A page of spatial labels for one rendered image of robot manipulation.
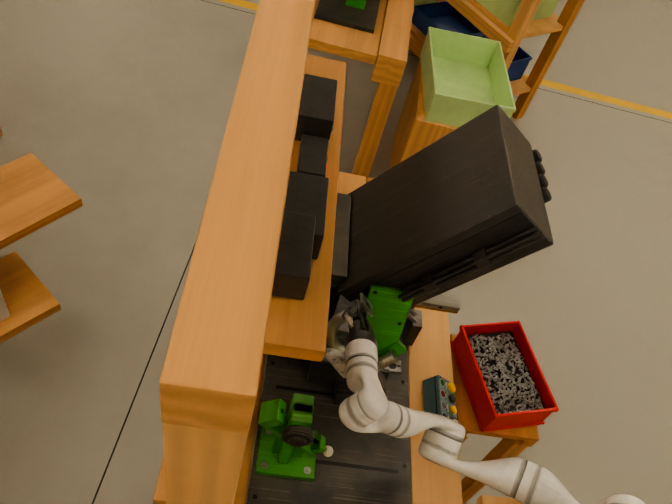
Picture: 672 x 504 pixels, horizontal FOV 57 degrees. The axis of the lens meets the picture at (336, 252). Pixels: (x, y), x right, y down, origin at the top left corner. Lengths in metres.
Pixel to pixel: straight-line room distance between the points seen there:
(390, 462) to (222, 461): 1.03
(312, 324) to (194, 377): 0.55
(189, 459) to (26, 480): 1.94
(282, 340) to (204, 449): 0.40
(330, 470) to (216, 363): 1.12
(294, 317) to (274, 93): 0.42
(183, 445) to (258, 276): 0.21
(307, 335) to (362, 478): 0.69
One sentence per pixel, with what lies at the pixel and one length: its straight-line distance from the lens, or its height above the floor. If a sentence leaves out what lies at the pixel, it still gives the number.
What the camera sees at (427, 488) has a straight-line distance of 1.75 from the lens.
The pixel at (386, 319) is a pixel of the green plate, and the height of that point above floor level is 1.18.
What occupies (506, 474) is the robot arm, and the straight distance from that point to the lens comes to 1.52.
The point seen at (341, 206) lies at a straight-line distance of 1.74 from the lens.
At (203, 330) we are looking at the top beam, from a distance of 0.62.
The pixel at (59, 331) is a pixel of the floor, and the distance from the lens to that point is 2.95.
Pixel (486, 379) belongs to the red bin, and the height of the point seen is 0.87.
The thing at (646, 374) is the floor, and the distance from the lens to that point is 3.59.
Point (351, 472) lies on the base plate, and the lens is 1.71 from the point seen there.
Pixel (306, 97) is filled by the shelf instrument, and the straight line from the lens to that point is 1.45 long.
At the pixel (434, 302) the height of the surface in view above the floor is 1.13.
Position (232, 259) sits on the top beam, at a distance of 0.67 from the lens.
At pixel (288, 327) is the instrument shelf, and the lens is 1.11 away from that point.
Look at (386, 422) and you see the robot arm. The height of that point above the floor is 1.27.
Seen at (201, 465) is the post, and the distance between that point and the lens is 0.78.
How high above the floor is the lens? 2.47
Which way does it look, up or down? 49 degrees down
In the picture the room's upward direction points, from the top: 17 degrees clockwise
